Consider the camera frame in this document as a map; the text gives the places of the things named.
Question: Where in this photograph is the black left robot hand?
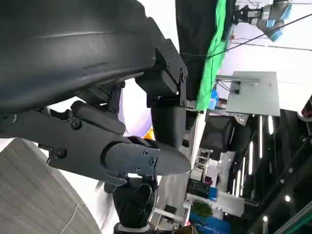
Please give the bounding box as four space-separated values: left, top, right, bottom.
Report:
0 0 192 234

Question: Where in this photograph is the lilac plate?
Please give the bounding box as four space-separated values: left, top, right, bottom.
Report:
118 79 156 137

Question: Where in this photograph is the black backdrop curtain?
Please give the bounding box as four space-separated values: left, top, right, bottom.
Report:
175 0 235 101

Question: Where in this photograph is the green cloth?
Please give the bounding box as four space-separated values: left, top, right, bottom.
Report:
195 0 232 112

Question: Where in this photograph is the grey monitor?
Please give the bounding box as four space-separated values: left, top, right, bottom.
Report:
215 71 281 117

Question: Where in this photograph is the green potted plant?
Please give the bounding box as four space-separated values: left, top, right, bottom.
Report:
192 201 213 218

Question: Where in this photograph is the thin black workshop cable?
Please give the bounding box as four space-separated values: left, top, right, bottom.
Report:
179 13 312 59

